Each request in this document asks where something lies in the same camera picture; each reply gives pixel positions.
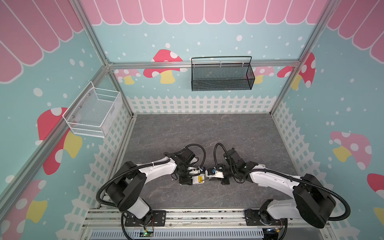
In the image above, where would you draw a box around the black mesh wall basket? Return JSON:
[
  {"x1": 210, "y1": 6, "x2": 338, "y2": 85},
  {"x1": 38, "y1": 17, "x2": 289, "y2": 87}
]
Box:
[{"x1": 191, "y1": 56, "x2": 256, "y2": 92}]

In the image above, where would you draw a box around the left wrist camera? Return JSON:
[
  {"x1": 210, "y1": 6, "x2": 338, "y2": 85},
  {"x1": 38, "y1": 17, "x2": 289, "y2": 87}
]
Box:
[{"x1": 187, "y1": 168, "x2": 205, "y2": 177}]

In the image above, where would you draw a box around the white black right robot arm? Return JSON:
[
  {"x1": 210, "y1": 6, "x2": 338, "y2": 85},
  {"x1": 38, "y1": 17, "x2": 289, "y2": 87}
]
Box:
[{"x1": 223, "y1": 149, "x2": 336, "y2": 229}]

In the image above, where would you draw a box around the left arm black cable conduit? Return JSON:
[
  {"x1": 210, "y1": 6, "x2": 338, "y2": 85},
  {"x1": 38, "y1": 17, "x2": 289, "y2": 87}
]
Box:
[{"x1": 95, "y1": 143, "x2": 207, "y2": 240}]

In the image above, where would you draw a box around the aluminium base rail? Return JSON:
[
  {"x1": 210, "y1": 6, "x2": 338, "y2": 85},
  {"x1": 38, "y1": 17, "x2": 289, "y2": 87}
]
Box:
[{"x1": 77, "y1": 208, "x2": 337, "y2": 240}]

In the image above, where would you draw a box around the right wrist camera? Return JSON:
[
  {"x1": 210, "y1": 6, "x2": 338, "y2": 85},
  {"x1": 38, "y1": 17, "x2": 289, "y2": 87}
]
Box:
[{"x1": 205, "y1": 168, "x2": 225, "y2": 180}]

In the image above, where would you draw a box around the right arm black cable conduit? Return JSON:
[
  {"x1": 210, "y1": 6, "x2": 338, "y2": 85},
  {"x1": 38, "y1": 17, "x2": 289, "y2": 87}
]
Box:
[{"x1": 213, "y1": 142, "x2": 351, "y2": 222}]

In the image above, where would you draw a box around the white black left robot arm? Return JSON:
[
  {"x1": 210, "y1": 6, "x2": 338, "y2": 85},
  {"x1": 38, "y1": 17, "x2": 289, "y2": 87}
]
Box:
[{"x1": 103, "y1": 148, "x2": 198, "y2": 223}]

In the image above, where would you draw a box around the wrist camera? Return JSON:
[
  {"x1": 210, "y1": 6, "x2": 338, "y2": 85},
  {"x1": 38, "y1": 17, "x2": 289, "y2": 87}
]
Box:
[
  {"x1": 187, "y1": 168, "x2": 205, "y2": 177},
  {"x1": 205, "y1": 168, "x2": 225, "y2": 180}
]

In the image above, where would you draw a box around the white wire wall basket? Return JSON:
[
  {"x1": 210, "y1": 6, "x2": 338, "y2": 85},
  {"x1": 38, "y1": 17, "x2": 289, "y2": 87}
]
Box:
[{"x1": 63, "y1": 82, "x2": 123, "y2": 138}]

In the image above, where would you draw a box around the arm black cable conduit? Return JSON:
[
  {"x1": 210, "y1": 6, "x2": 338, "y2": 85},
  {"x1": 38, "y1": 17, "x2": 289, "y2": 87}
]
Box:
[
  {"x1": 213, "y1": 142, "x2": 351, "y2": 222},
  {"x1": 95, "y1": 143, "x2": 207, "y2": 240}
]

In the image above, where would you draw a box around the white remote control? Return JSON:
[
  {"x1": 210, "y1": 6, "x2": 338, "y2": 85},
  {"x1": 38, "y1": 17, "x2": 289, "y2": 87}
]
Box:
[{"x1": 192, "y1": 175, "x2": 205, "y2": 185}]

